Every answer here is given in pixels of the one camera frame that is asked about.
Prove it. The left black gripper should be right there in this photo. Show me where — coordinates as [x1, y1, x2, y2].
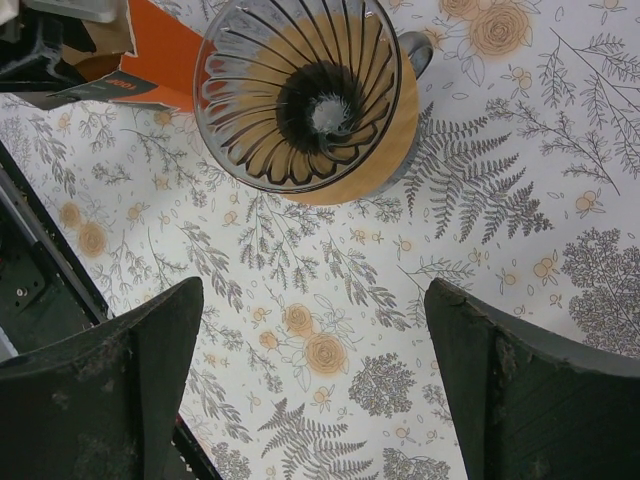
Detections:
[1, 1, 97, 93]

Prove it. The black mounting base plate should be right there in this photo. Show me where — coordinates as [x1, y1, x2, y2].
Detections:
[1, 152, 217, 479]

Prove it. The floral tablecloth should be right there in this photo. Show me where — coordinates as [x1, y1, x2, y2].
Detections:
[1, 1, 639, 479]

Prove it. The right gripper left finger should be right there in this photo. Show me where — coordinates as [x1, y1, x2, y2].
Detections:
[1, 277, 204, 479]

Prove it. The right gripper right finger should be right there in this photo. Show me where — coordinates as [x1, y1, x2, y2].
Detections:
[424, 278, 639, 479]

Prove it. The coffee filter package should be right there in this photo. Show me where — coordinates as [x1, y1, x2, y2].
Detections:
[48, 1, 224, 113]

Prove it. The grey glass dripper cone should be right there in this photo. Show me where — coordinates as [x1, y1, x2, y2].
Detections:
[193, 1, 402, 194]

